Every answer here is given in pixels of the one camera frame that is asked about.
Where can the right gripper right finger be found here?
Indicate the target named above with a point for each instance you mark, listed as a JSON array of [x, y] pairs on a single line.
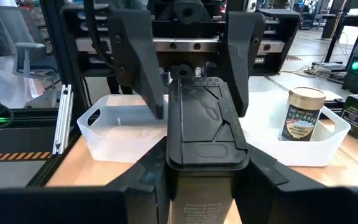
[[322, 208]]

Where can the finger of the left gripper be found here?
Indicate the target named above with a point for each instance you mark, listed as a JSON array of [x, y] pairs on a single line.
[[242, 56], [135, 56]]

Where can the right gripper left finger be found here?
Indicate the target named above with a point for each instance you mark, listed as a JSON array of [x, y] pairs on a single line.
[[73, 208]]

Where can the tan-lidded cylindrical spice can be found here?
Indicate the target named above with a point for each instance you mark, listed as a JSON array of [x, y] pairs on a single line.
[[300, 124]]

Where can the yellow black hazard tape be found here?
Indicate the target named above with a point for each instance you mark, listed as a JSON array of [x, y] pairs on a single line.
[[17, 155]]

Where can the frosted translucent plastic bin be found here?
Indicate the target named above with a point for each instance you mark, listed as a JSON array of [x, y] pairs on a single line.
[[120, 143]]

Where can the white opaque plastic bin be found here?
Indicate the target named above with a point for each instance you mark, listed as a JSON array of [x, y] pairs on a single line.
[[259, 140]]

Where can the grey office chair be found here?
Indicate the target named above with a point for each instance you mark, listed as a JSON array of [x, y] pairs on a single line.
[[30, 45]]

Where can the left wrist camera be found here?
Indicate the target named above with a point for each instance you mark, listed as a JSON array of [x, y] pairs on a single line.
[[202, 12]]

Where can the black aluminium table frame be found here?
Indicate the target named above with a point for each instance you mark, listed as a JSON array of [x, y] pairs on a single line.
[[61, 46]]

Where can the silver frame bracket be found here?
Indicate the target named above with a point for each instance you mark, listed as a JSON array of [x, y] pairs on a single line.
[[63, 118]]

